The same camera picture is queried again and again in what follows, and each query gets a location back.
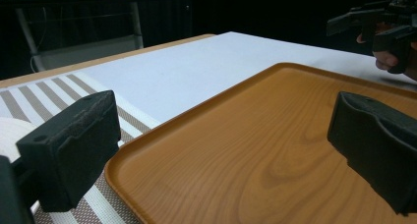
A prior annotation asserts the grey metal chair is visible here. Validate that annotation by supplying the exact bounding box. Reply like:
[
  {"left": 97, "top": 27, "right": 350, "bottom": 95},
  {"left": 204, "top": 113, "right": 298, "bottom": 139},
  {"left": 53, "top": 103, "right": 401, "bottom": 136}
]
[{"left": 15, "top": 1, "right": 145, "bottom": 73}]

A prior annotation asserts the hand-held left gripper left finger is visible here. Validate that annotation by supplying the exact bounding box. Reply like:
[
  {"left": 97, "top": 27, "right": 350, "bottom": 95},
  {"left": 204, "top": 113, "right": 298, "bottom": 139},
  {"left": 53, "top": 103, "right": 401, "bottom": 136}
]
[{"left": 15, "top": 89, "right": 122, "bottom": 213}]

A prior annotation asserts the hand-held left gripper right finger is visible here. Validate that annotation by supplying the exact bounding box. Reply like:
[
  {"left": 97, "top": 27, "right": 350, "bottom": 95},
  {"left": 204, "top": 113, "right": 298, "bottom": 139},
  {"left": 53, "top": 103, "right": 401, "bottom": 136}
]
[{"left": 327, "top": 90, "right": 417, "bottom": 216}]

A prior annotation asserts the striped placemat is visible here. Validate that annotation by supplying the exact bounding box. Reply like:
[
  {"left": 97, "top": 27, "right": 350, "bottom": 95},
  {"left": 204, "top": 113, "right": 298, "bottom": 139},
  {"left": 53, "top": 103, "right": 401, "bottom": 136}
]
[{"left": 0, "top": 72, "right": 162, "bottom": 224}]

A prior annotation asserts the wooden tray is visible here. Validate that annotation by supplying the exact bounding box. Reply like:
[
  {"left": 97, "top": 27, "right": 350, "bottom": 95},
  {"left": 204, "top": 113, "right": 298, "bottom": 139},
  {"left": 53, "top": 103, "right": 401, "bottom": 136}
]
[{"left": 104, "top": 62, "right": 417, "bottom": 224}]

